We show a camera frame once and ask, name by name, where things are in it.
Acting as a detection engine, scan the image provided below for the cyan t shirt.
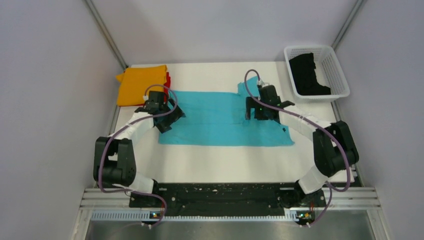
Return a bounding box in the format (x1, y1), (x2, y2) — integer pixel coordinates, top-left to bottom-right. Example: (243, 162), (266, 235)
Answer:
(158, 76), (294, 147)

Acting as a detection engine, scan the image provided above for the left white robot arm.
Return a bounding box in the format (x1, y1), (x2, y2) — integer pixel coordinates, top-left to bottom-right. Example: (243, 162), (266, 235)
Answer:
(93, 91), (186, 210)

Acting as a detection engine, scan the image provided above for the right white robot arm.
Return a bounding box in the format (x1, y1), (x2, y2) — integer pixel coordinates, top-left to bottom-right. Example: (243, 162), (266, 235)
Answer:
(245, 85), (359, 207)

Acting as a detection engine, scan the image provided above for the folded red t shirt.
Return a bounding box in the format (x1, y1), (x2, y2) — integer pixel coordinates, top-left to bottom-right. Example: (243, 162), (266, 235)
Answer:
(163, 72), (171, 97)

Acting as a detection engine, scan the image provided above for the folded orange t shirt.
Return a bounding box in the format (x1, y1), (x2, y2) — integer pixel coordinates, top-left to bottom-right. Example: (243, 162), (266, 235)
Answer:
(115, 65), (168, 107)

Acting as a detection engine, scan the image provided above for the black t shirt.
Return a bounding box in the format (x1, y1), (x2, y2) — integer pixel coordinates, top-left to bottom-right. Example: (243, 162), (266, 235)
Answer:
(289, 52), (331, 96)

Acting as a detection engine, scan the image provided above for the white plastic basket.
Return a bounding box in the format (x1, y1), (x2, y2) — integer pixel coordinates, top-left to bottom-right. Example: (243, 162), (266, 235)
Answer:
(284, 45), (350, 103)

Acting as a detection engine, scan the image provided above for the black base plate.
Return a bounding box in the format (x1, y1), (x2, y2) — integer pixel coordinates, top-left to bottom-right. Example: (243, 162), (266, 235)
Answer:
(129, 183), (327, 217)

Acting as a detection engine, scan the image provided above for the left aluminium corner post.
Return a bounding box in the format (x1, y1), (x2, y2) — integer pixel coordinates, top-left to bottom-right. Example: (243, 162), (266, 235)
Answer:
(82, 0), (128, 70)

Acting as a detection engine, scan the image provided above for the white slotted cable duct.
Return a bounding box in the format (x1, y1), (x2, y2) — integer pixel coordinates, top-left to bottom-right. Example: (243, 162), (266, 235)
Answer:
(90, 209), (299, 222)

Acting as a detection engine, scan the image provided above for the aluminium frame rail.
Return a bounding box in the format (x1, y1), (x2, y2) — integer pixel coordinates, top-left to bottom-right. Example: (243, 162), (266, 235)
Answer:
(80, 187), (381, 211)

